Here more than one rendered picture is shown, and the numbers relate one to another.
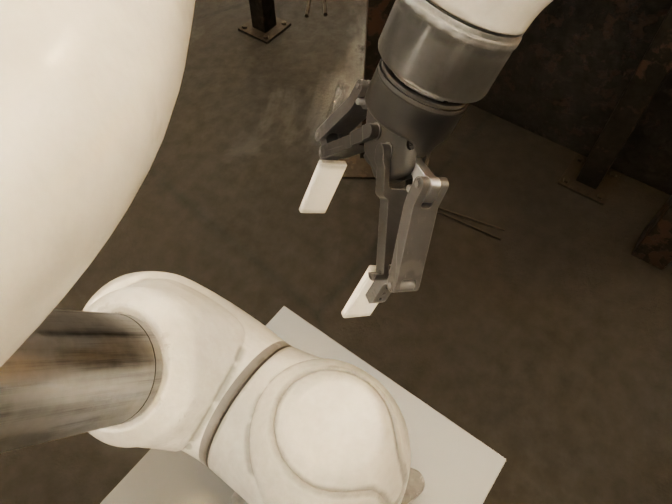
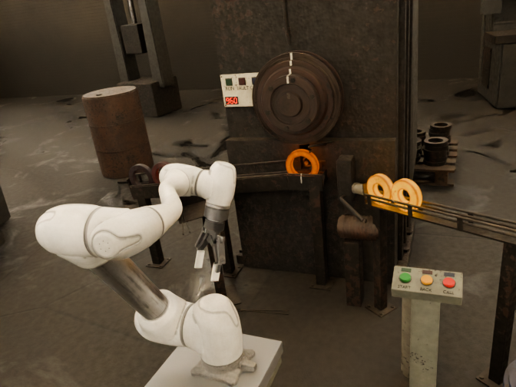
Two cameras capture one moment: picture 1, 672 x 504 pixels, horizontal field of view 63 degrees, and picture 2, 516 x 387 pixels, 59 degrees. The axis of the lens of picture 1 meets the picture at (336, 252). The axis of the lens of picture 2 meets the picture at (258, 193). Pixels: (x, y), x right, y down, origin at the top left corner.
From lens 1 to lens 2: 1.27 m
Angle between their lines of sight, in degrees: 35
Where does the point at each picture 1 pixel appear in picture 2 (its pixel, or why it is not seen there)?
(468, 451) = (269, 342)
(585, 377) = (337, 353)
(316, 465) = (211, 306)
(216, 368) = (180, 303)
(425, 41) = (211, 210)
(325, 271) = not seen: hidden behind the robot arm
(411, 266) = (222, 256)
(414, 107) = (213, 223)
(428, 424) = (253, 339)
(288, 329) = not seen: hidden behind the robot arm
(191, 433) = (176, 324)
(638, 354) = (357, 339)
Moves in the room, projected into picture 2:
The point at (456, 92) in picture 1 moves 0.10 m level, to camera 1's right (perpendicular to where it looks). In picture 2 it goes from (219, 218) to (246, 212)
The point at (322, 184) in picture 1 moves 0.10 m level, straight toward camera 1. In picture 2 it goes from (199, 257) to (203, 270)
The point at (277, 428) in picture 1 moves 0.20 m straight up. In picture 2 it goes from (200, 305) to (190, 254)
